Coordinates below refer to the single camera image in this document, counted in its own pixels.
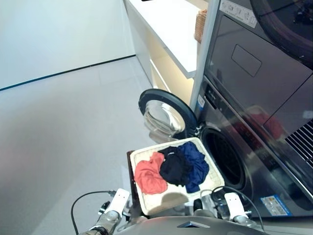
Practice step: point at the coral red garment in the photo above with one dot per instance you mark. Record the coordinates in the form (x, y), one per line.
(149, 176)

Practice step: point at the navy blue garment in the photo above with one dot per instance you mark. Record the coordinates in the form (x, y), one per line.
(195, 164)

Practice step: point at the black garment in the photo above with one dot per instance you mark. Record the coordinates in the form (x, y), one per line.
(173, 169)

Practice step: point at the pale woven laundry basket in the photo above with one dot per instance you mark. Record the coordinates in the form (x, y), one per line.
(156, 203)

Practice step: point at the grey washing machine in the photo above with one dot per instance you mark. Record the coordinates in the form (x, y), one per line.
(269, 181)

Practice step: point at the round washing machine door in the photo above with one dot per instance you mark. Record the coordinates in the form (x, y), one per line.
(161, 115)

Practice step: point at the brown wicker storage basket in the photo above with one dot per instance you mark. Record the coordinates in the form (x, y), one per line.
(200, 24)

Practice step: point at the brown wooden stool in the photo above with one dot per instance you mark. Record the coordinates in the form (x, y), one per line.
(133, 181)

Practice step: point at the blue energy label sticker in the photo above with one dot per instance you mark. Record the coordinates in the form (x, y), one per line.
(276, 205)

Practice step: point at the silver robot torso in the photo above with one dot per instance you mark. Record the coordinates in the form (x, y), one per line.
(183, 225)

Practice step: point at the grey tumble dryer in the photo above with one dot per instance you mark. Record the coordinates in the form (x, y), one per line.
(232, 31)

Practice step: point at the white shelf unit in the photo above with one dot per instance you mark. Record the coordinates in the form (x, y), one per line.
(166, 24)

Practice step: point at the white instruction sticker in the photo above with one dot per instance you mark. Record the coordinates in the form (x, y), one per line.
(238, 12)

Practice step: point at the dark round dryer door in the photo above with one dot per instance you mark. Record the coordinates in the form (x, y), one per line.
(281, 14)

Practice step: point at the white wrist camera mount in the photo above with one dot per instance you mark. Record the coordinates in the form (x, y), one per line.
(118, 200)
(234, 204)

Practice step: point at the white vertical frame post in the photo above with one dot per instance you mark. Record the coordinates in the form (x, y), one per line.
(203, 73)

